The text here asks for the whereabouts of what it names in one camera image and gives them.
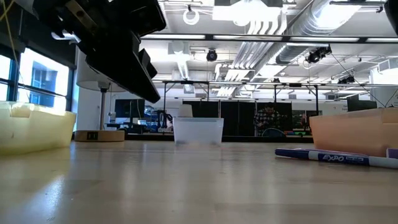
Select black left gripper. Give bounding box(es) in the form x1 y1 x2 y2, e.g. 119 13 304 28
32 0 167 104

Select yellow plastic bin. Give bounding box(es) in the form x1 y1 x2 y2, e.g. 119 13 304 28
0 101 77 156

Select orange plastic bin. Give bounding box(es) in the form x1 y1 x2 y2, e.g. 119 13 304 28
310 107 398 158

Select short purple marker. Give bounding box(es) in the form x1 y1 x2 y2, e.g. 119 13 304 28
306 148 371 156

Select purple Expo thin marker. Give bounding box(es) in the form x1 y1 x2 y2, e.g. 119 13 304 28
274 147 398 170

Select black computer monitor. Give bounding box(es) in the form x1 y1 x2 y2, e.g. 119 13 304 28
114 98 146 125

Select white cylindrical container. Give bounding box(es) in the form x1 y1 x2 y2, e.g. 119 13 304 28
178 104 193 118

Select white shade wooden base lamp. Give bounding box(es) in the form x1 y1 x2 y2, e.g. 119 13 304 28
73 51 126 143

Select black ceiling spotlight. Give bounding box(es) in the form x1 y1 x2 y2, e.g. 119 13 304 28
338 75 356 85
306 45 333 65

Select clear plastic bin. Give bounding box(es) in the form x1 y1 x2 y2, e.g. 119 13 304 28
172 117 224 146

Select wide black monitor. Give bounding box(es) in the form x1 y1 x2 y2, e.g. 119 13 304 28
346 99 378 113

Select black partition panels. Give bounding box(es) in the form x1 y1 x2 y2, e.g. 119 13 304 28
182 100 293 137

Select person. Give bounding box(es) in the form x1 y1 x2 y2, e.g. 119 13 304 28
253 102 289 137

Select teal chair back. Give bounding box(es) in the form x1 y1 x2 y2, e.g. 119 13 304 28
262 128 287 138

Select black background metal frame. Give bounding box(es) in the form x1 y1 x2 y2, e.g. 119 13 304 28
152 79 398 108

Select white ring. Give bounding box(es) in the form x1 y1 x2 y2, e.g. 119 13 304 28
182 7 201 26

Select yellow cord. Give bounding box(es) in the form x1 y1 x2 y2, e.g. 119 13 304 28
0 0 18 63

